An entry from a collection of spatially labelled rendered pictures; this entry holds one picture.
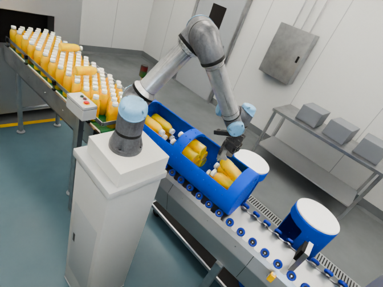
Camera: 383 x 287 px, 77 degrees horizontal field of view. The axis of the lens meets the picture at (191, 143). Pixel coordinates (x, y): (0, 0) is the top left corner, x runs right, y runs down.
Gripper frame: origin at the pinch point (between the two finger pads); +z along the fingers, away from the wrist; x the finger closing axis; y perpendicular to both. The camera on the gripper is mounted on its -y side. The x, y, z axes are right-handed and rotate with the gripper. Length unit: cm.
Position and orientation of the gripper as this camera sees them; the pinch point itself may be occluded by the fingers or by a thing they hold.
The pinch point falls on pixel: (219, 157)
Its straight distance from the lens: 140.2
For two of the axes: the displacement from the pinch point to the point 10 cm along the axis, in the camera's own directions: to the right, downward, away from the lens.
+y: 7.2, 5.6, -4.0
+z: -3.3, 7.9, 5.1
